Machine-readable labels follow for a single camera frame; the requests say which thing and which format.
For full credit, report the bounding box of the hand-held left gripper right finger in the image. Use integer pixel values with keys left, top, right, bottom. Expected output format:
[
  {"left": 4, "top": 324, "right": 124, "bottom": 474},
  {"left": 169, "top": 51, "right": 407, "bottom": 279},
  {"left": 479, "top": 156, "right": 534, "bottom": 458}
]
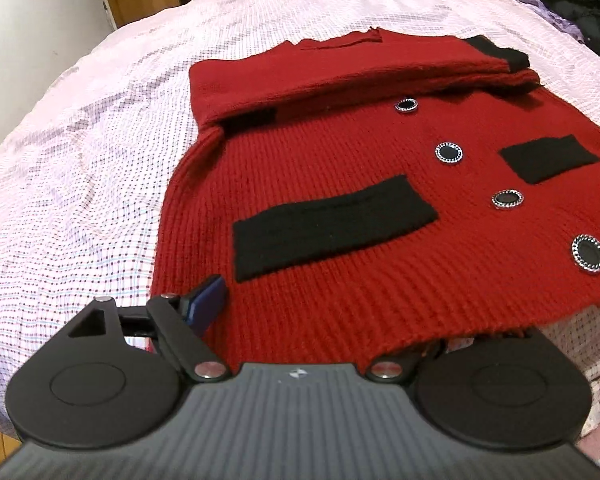
[{"left": 369, "top": 344, "right": 449, "bottom": 382}]

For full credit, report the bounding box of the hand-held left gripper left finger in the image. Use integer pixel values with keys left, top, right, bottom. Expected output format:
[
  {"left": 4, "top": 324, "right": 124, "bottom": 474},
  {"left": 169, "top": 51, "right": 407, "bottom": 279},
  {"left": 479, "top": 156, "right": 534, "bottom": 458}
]
[{"left": 66, "top": 275, "right": 229, "bottom": 382}]

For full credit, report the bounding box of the pink checked bed sheet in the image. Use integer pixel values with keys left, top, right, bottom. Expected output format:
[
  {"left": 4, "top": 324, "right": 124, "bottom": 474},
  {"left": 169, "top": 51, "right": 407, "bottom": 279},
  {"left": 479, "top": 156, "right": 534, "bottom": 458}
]
[{"left": 0, "top": 0, "right": 600, "bottom": 480}]

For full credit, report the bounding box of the black garment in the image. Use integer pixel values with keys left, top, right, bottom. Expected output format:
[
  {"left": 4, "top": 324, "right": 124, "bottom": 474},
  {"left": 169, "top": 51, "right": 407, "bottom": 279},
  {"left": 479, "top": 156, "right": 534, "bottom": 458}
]
[{"left": 524, "top": 0, "right": 600, "bottom": 62}]

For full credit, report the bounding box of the purple lace cloth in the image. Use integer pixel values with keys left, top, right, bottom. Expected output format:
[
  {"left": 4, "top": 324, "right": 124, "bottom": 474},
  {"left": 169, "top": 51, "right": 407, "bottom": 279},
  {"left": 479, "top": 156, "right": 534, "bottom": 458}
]
[{"left": 509, "top": 0, "right": 600, "bottom": 72}]

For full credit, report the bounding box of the red knit cardigan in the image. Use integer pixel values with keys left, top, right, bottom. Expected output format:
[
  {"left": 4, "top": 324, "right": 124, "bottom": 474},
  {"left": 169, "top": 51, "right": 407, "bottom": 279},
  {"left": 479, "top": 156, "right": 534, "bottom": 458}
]
[{"left": 150, "top": 27, "right": 600, "bottom": 367}]

